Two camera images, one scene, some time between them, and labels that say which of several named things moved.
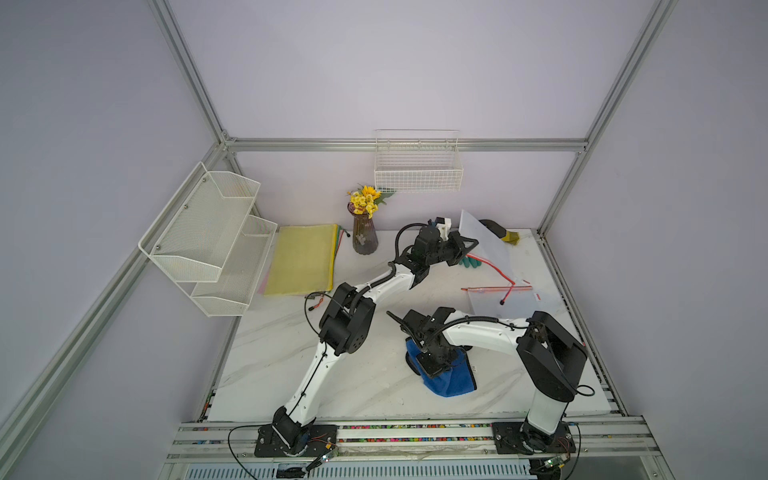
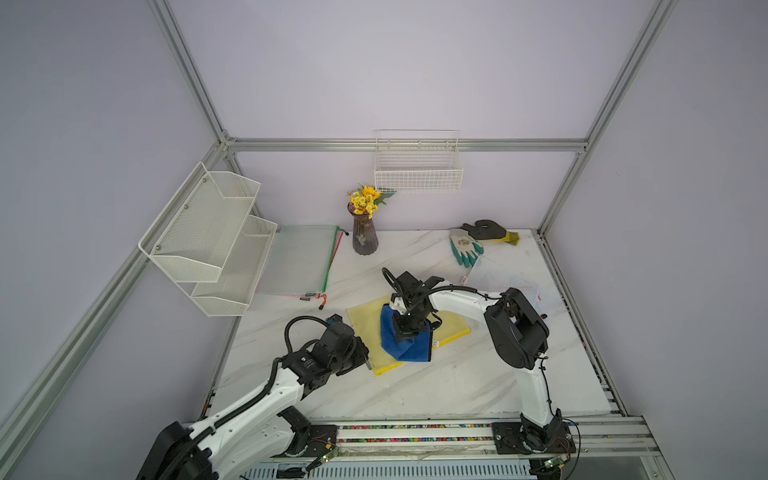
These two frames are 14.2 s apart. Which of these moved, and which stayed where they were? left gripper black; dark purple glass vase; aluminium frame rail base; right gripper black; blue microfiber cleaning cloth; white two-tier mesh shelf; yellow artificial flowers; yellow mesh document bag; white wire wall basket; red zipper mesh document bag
Moved: yellow mesh document bag; right gripper black; red zipper mesh document bag; blue microfiber cleaning cloth; left gripper black
Stayed: yellow artificial flowers; aluminium frame rail base; white wire wall basket; dark purple glass vase; white two-tier mesh shelf
